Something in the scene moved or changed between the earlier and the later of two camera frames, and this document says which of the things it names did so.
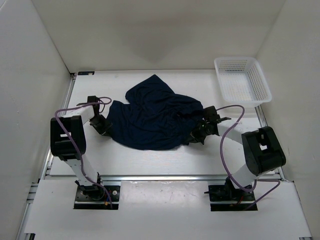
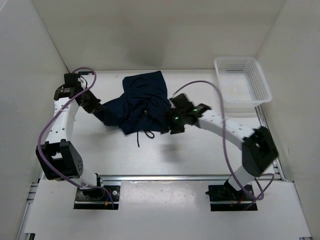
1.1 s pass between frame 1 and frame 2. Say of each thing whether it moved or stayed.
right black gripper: moved
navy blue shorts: moved
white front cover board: stayed
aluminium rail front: stayed
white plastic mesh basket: stayed
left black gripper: moved
